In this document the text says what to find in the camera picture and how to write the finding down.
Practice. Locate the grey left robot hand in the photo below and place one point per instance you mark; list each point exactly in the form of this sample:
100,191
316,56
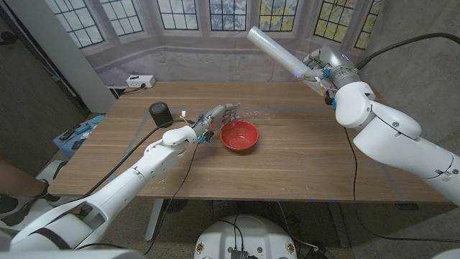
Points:
215,118

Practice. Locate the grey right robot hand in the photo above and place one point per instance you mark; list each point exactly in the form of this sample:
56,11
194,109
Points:
334,64

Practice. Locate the cling film roll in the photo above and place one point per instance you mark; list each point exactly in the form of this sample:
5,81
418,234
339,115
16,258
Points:
276,52

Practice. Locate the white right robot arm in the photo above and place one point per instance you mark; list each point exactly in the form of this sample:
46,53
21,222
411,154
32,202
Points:
395,144

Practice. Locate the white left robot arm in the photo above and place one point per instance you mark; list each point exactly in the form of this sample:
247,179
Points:
118,190

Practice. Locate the red bowl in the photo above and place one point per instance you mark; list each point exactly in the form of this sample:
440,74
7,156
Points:
239,135

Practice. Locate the black cylindrical speaker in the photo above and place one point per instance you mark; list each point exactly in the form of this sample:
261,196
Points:
160,113

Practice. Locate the printed window backdrop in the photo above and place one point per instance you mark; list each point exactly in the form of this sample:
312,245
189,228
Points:
201,61

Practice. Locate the white power strip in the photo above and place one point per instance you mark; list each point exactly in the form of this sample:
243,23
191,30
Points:
140,81

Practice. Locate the grey table leg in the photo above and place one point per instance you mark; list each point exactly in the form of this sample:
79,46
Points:
155,219
339,226

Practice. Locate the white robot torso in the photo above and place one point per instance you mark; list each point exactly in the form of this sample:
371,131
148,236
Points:
244,237

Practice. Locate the blue storage box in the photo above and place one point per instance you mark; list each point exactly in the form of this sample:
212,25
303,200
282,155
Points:
82,138

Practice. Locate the black remote control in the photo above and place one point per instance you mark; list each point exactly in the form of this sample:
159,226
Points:
69,132

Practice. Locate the white floor platform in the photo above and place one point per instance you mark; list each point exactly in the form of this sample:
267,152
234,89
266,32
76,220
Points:
39,216

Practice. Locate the person's bare leg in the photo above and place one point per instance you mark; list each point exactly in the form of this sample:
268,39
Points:
16,180

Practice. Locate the black and white shoe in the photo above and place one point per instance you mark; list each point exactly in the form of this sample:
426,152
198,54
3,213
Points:
7,206

